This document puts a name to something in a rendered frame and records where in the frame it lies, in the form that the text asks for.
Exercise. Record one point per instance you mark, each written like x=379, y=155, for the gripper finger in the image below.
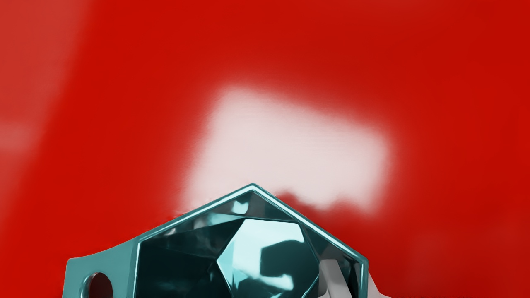
x=376, y=290

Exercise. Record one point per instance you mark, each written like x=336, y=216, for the teal faceted mug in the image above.
x=265, y=256

